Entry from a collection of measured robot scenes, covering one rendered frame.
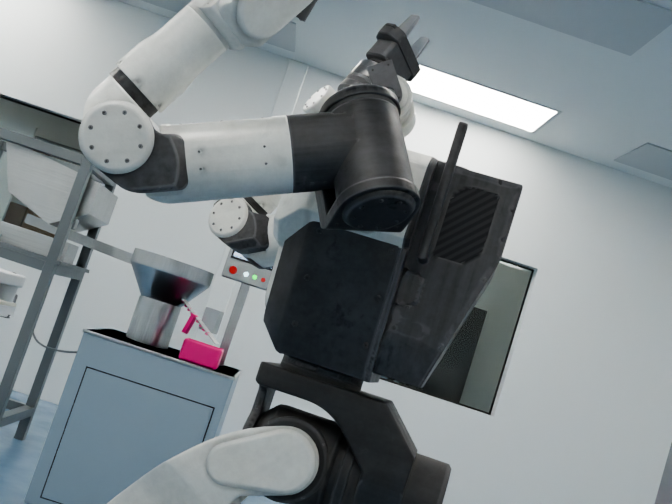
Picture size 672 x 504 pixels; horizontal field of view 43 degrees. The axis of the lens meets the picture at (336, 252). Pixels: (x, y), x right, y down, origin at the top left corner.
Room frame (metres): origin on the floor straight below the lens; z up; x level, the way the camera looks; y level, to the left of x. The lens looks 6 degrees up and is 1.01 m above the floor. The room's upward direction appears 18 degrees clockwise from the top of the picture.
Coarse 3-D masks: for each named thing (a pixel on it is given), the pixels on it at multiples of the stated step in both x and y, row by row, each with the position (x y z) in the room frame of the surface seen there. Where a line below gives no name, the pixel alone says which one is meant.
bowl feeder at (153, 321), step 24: (144, 264) 3.56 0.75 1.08; (168, 264) 3.54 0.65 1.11; (144, 288) 3.63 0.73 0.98; (168, 288) 3.58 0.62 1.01; (192, 288) 3.62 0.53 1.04; (144, 312) 3.63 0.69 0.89; (168, 312) 3.64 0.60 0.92; (192, 312) 3.62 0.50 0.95; (216, 312) 3.63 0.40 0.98; (144, 336) 3.62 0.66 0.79; (168, 336) 3.68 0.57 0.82
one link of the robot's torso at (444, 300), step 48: (432, 192) 1.08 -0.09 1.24; (480, 192) 1.07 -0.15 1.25; (288, 240) 1.11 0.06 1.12; (336, 240) 1.07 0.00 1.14; (384, 240) 1.05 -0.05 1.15; (432, 240) 1.07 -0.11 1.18; (480, 240) 1.06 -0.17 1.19; (288, 288) 1.10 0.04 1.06; (336, 288) 1.08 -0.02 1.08; (384, 288) 1.06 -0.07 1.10; (432, 288) 1.07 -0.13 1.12; (480, 288) 1.06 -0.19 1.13; (288, 336) 1.10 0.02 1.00; (336, 336) 1.08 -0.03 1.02; (384, 336) 1.08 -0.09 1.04; (432, 336) 1.07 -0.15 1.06
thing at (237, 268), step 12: (228, 264) 3.78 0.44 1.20; (240, 264) 3.78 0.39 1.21; (252, 264) 3.78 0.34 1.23; (228, 276) 3.78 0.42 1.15; (240, 276) 3.78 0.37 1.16; (252, 276) 3.78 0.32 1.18; (264, 276) 3.79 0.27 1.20; (240, 288) 3.82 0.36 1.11; (264, 288) 3.79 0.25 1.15; (240, 300) 3.83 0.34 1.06; (240, 312) 3.83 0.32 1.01; (228, 324) 3.82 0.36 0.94; (228, 336) 3.83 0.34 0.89; (228, 348) 3.83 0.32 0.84
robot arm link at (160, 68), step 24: (168, 24) 0.91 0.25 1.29; (192, 24) 0.90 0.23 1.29; (144, 48) 0.90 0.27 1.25; (168, 48) 0.90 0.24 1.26; (192, 48) 0.90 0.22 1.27; (216, 48) 0.92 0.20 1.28; (120, 72) 0.91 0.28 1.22; (144, 72) 0.90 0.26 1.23; (168, 72) 0.90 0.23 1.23; (192, 72) 0.92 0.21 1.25; (96, 96) 0.90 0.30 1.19; (120, 96) 0.89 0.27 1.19; (144, 96) 0.91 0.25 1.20; (168, 96) 0.92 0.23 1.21
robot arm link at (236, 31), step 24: (192, 0) 0.91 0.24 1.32; (216, 0) 0.89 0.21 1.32; (240, 0) 0.87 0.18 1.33; (264, 0) 0.88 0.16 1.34; (288, 0) 0.89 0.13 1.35; (312, 0) 0.91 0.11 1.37; (216, 24) 0.90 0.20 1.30; (240, 24) 0.89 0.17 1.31; (264, 24) 0.90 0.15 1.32; (240, 48) 0.93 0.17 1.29
